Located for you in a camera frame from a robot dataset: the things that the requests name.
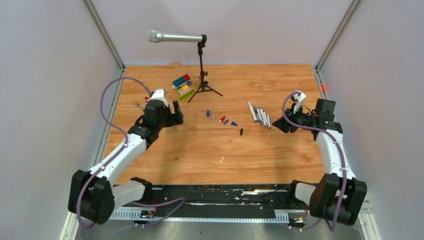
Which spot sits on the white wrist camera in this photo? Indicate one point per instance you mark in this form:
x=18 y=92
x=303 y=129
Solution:
x=159 y=94
x=298 y=100

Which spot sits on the black tripod microphone stand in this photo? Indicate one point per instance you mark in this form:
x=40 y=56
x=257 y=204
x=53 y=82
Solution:
x=203 y=86

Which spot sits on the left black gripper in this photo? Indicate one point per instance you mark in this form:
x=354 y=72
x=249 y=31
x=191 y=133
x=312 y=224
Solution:
x=176 y=118

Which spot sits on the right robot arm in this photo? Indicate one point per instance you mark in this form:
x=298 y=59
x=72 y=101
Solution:
x=339 y=195

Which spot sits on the white marker blue end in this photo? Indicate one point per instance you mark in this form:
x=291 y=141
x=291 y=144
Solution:
x=252 y=111

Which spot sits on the aluminium frame rail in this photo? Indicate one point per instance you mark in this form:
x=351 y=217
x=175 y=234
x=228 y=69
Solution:
x=144 y=215

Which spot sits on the green yellow pink block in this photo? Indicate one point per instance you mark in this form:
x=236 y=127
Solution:
x=184 y=92

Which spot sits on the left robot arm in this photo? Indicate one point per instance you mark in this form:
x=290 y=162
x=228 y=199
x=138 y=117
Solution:
x=94 y=194

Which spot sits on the blue red toy train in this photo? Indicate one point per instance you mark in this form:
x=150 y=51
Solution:
x=181 y=81

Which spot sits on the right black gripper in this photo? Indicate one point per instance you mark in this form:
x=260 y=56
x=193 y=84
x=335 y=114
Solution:
x=282 y=124

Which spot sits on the silver microphone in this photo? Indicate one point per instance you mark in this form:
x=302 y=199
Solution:
x=157 y=36

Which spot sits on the translucent blue pen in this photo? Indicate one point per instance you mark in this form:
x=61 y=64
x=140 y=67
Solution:
x=254 y=107

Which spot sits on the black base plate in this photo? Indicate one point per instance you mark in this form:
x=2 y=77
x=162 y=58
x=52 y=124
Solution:
x=225 y=202

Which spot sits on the slim white blue marker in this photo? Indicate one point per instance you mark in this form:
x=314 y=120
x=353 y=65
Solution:
x=265 y=118

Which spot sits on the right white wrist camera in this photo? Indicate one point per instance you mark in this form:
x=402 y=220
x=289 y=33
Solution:
x=298 y=100

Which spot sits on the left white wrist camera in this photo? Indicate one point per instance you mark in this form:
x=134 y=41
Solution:
x=159 y=94

